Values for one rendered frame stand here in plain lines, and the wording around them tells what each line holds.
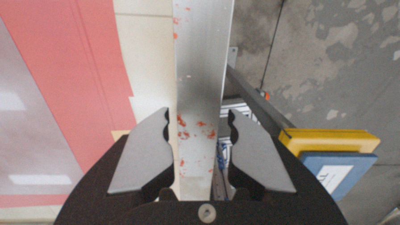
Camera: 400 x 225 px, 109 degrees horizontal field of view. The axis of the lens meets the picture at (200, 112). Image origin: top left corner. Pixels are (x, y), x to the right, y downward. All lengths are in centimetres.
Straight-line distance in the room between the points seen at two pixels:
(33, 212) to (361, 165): 52
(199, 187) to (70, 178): 19
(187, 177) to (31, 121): 19
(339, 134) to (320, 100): 134
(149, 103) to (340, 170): 27
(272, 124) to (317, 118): 137
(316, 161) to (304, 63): 118
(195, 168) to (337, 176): 21
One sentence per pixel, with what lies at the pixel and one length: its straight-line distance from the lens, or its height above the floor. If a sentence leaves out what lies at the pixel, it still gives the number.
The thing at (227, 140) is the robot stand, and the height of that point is 23.
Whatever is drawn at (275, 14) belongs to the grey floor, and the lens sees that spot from 122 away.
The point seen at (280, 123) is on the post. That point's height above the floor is 85.
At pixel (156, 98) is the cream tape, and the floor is 96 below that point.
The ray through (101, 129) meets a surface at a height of 96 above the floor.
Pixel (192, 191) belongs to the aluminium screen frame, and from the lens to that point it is 20.
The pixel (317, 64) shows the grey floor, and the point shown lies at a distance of 145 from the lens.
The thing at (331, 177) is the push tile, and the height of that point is 97.
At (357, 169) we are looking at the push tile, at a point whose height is 97.
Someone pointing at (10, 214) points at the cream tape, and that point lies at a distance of 45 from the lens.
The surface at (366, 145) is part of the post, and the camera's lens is 31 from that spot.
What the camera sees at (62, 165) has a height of 96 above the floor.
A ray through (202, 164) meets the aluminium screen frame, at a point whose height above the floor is 99.
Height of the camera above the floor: 110
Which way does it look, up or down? 61 degrees down
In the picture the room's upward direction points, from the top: 176 degrees clockwise
